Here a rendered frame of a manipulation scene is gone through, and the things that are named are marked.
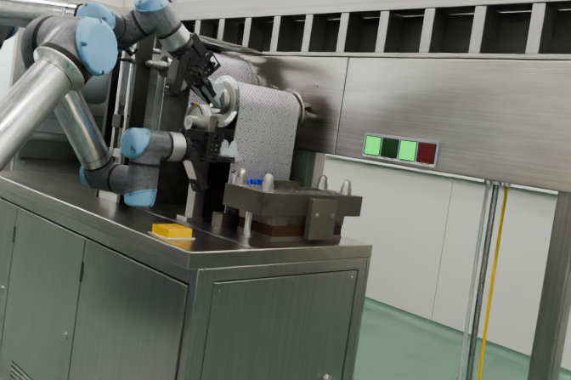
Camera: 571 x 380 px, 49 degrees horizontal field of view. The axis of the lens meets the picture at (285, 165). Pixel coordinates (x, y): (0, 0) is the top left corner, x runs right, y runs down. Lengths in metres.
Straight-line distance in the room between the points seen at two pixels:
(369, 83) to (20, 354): 1.40
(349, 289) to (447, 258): 2.60
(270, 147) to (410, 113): 0.42
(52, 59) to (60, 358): 0.99
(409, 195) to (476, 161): 2.92
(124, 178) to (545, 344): 1.13
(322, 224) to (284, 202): 0.15
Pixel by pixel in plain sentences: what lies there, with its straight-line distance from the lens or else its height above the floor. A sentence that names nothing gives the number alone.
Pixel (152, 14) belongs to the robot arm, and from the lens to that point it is 1.61.
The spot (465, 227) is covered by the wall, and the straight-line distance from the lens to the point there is 4.31.
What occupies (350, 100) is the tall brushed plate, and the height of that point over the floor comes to 1.31.
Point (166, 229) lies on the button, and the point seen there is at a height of 0.92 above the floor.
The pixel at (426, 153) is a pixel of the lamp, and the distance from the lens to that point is 1.71.
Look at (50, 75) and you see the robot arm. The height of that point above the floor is 1.23.
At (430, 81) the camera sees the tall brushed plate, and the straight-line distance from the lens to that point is 1.74.
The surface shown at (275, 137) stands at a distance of 1.85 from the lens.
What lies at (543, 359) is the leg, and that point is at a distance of 1.78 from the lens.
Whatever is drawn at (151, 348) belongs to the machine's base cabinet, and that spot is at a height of 0.63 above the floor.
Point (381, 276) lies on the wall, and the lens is 4.70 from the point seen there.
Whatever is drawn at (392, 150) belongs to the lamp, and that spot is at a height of 1.18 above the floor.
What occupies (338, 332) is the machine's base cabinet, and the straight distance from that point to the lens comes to 1.84.
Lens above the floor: 1.19
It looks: 3 degrees down
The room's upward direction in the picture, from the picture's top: 8 degrees clockwise
